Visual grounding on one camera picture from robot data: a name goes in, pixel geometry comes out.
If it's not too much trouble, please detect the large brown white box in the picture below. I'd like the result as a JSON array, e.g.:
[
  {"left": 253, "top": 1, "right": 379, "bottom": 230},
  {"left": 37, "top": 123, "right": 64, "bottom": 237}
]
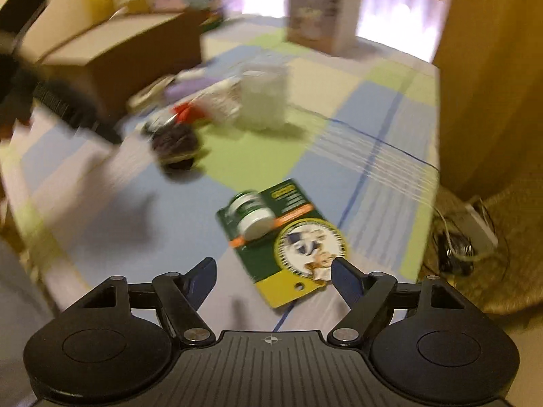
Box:
[{"left": 38, "top": 9, "right": 203, "bottom": 123}]

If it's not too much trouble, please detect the white power adapter with cables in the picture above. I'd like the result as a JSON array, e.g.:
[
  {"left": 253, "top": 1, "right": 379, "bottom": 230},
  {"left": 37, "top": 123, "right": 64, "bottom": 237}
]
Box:
[{"left": 433, "top": 197, "right": 499, "bottom": 276}]

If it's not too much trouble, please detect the clear floss pick box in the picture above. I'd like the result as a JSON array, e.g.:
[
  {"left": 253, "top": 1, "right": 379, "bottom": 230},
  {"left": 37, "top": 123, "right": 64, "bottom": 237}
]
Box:
[{"left": 238, "top": 63, "right": 289, "bottom": 131}]

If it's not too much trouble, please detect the red snack packet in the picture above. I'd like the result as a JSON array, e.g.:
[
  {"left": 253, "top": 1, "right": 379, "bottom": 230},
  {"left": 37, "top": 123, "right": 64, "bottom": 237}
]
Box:
[{"left": 172, "top": 102, "right": 209, "bottom": 125}]

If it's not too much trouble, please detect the purple lotion tube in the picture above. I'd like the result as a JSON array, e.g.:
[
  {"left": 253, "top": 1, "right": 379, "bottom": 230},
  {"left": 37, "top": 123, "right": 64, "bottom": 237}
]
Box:
[{"left": 163, "top": 77, "right": 217, "bottom": 104}]

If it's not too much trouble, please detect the humidifier cardboard box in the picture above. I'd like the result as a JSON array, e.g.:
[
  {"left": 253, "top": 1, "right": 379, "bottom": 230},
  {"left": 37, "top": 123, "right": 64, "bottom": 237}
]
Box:
[{"left": 285, "top": 0, "right": 362, "bottom": 56}]

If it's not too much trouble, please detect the dark velvet scrunchie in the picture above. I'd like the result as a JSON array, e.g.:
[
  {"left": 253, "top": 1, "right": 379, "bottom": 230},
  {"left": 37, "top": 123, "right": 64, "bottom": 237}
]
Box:
[{"left": 151, "top": 123, "right": 201, "bottom": 172}]

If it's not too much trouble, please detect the green balm blister card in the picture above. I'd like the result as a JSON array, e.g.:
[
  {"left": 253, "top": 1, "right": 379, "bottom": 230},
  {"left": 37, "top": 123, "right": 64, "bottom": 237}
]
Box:
[{"left": 216, "top": 179, "right": 348, "bottom": 309}]

